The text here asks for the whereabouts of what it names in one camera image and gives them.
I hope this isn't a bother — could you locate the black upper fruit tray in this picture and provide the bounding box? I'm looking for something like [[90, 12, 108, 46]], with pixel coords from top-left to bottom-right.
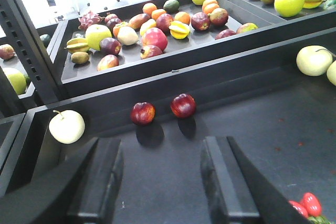
[[51, 0, 335, 97]]

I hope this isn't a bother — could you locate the pale pear lower centre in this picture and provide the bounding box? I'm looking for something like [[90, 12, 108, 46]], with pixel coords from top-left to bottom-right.
[[327, 61, 336, 86]]

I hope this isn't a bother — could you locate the black shelf frame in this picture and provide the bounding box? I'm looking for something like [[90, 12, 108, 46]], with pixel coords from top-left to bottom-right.
[[0, 0, 69, 114]]

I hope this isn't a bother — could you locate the large green apple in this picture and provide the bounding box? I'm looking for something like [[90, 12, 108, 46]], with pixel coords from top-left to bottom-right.
[[85, 24, 112, 50], [274, 0, 305, 17]]

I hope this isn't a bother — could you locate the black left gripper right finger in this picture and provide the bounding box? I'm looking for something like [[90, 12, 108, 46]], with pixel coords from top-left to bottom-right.
[[201, 136, 309, 223]]

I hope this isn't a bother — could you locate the large green apple right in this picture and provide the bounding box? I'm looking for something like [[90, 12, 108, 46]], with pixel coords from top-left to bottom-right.
[[274, 0, 305, 17]]

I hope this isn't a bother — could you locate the dark red apple right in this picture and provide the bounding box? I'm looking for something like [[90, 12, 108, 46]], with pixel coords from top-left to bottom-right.
[[170, 93, 196, 119]]

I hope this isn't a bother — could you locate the dark red apple left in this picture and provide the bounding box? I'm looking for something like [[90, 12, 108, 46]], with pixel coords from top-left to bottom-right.
[[130, 102, 155, 125]]

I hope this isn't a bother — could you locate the pale pear far left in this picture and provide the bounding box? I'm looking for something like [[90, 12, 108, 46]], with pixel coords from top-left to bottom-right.
[[48, 110, 85, 144]]

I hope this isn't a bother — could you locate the black lower fruit tray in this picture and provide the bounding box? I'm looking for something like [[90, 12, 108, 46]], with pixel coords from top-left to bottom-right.
[[0, 27, 336, 224]]

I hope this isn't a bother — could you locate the pink dragon fruit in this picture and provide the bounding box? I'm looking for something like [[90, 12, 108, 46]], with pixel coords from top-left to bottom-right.
[[78, 10, 104, 31]]

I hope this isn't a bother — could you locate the dark red apple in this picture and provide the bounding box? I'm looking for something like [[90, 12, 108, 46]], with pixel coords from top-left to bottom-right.
[[130, 102, 155, 125], [170, 93, 196, 119]]

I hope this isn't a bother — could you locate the red yellow mango front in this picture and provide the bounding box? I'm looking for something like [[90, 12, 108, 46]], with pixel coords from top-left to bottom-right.
[[97, 55, 119, 71]]

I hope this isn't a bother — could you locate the yellow star fruit centre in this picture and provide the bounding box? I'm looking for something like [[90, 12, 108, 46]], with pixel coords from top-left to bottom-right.
[[169, 20, 190, 39]]

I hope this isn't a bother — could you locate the yellow star fruit left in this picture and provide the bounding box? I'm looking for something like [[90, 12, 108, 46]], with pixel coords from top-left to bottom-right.
[[65, 37, 90, 54]]

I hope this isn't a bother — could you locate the large green apple left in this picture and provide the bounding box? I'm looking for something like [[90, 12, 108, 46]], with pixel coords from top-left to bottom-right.
[[85, 24, 112, 50]]

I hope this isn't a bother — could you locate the brown kiwi fruit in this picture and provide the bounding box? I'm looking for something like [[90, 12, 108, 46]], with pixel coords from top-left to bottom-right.
[[70, 51, 89, 65]]

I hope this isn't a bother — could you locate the big red apple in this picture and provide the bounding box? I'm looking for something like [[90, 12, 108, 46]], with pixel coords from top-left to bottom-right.
[[142, 27, 168, 51]]

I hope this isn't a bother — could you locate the black fruit tray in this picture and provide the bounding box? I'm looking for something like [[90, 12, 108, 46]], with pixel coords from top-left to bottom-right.
[[0, 27, 336, 224], [51, 0, 335, 97]]

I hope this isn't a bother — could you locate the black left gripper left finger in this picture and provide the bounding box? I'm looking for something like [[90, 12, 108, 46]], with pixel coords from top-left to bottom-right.
[[1, 137, 123, 223]]

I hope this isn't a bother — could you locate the red cherry tomato bunch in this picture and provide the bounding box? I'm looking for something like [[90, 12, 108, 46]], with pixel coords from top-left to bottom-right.
[[288, 192, 333, 224]]

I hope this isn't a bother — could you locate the green avocado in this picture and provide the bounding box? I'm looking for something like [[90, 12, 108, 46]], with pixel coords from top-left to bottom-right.
[[163, 0, 180, 13]]

